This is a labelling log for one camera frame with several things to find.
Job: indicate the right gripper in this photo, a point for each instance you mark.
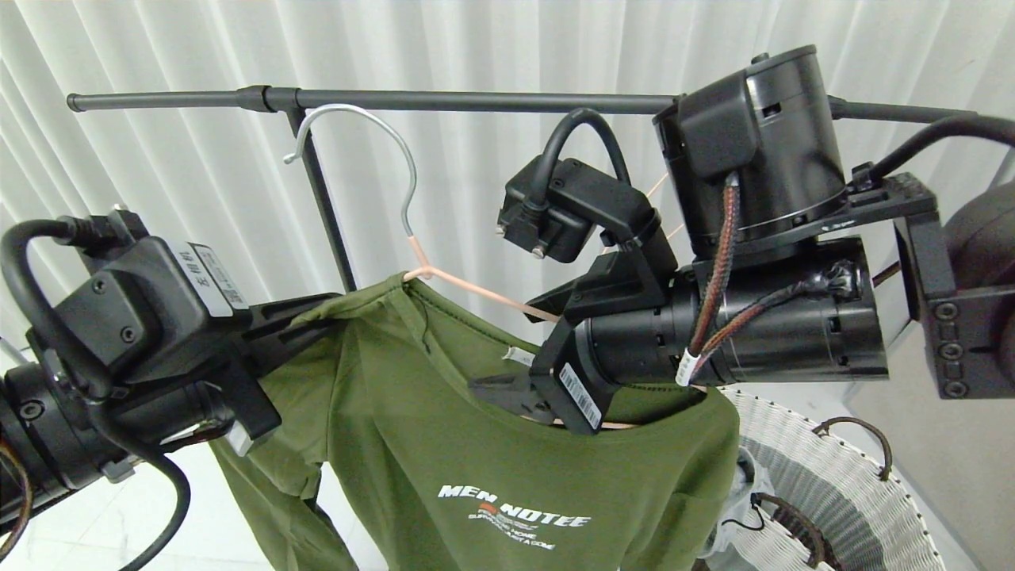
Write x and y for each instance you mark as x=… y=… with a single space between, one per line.
x=793 y=333

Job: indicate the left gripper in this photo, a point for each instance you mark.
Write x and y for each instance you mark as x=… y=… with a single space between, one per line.
x=198 y=400

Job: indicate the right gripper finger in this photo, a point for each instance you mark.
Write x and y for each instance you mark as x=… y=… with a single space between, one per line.
x=555 y=308
x=515 y=392

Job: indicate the green long-sleeved shirt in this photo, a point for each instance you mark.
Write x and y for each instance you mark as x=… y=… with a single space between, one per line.
x=476 y=444

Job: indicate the pink clothes hanger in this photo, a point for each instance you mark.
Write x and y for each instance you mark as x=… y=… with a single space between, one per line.
x=444 y=276

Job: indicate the pale grey shorts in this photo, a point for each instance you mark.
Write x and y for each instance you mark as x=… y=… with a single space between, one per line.
x=741 y=484

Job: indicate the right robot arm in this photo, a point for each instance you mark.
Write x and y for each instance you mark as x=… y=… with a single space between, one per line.
x=753 y=143

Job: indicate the white laundry basket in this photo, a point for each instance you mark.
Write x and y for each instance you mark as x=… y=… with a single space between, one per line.
x=856 y=507

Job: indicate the black clothes rack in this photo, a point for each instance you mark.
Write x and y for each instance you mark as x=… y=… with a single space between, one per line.
x=396 y=101

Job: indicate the white curtain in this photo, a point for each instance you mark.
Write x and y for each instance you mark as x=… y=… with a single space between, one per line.
x=476 y=40

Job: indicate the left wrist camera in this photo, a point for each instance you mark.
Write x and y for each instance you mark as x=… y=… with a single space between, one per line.
x=143 y=309

